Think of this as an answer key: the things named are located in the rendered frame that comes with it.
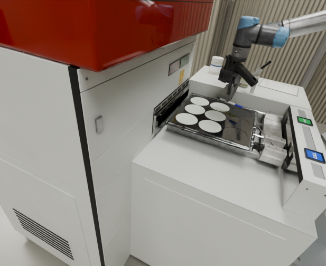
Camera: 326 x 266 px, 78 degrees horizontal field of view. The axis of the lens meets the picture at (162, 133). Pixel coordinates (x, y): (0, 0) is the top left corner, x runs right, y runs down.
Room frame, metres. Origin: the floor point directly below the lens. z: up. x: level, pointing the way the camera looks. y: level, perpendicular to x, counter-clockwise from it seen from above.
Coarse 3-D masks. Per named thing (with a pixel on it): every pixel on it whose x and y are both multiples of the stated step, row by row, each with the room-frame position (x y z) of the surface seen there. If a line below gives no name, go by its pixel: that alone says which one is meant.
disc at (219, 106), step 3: (213, 102) 1.00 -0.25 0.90; (216, 102) 1.00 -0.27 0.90; (210, 105) 0.96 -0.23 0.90; (213, 105) 0.97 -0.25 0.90; (216, 105) 0.97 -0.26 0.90; (219, 105) 0.98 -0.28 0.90; (222, 105) 0.98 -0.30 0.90; (225, 105) 0.98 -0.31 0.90; (213, 108) 0.93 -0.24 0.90; (216, 108) 0.93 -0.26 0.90; (219, 108) 0.94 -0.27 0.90; (222, 108) 0.94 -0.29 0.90; (225, 108) 0.95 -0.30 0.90; (228, 108) 0.95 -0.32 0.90
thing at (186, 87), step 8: (184, 88) 1.04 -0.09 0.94; (176, 96) 0.93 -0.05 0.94; (184, 96) 1.10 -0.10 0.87; (168, 104) 0.83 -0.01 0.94; (176, 104) 0.98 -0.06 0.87; (160, 112) 0.75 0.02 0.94; (168, 112) 0.88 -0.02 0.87; (160, 120) 0.80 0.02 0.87; (152, 128) 0.71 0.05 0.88; (160, 128) 0.77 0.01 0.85
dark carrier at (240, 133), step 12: (192, 96) 1.05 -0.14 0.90; (180, 108) 0.89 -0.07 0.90; (204, 108) 0.92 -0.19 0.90; (240, 108) 0.97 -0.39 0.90; (228, 120) 0.83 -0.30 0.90; (240, 120) 0.84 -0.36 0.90; (252, 120) 0.85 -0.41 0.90; (204, 132) 0.70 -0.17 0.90; (216, 132) 0.71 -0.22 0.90; (228, 132) 0.72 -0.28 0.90; (240, 132) 0.73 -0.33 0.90; (240, 144) 0.65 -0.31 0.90
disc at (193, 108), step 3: (189, 105) 0.93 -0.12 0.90; (192, 105) 0.94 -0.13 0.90; (195, 105) 0.94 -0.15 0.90; (186, 108) 0.89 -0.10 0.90; (189, 108) 0.90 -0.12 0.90; (192, 108) 0.90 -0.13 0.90; (195, 108) 0.91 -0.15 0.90; (198, 108) 0.91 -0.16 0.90; (201, 108) 0.91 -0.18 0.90; (189, 111) 0.87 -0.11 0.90; (192, 111) 0.87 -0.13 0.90; (195, 111) 0.87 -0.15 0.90; (198, 111) 0.87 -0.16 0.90; (201, 111) 0.88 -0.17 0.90; (204, 111) 0.88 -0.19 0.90; (198, 114) 0.85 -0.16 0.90
